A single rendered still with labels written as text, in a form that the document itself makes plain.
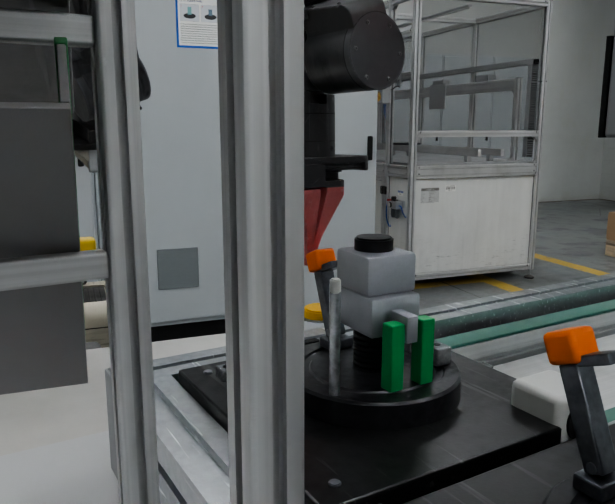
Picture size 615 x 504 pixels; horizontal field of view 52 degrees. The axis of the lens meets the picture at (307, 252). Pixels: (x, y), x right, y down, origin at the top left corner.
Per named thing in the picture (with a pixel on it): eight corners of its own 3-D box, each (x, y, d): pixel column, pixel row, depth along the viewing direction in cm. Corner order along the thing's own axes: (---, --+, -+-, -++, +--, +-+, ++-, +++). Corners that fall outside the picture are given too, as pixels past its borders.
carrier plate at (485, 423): (178, 390, 55) (177, 367, 55) (394, 343, 67) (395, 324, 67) (323, 543, 35) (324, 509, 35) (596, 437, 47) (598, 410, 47)
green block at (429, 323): (410, 380, 48) (412, 316, 47) (422, 376, 48) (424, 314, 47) (420, 385, 47) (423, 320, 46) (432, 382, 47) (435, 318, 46)
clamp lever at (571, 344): (573, 475, 33) (539, 333, 34) (597, 465, 34) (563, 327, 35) (636, 482, 30) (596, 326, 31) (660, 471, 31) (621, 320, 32)
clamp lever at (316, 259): (320, 338, 55) (304, 253, 56) (339, 334, 56) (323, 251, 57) (342, 334, 52) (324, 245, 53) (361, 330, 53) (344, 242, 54)
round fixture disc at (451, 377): (254, 377, 53) (254, 354, 53) (386, 348, 60) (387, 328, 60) (348, 449, 41) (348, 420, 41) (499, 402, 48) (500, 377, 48)
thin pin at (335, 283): (326, 393, 45) (327, 278, 44) (335, 390, 46) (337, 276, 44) (332, 397, 45) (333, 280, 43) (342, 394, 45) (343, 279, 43)
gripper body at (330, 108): (370, 176, 57) (370, 91, 56) (270, 182, 52) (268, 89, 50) (331, 172, 62) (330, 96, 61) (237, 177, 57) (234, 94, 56)
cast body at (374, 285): (327, 317, 52) (328, 232, 50) (372, 309, 54) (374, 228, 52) (387, 348, 44) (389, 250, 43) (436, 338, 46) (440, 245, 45)
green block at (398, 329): (380, 387, 46) (381, 322, 45) (393, 384, 47) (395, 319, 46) (390, 393, 45) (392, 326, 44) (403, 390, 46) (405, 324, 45)
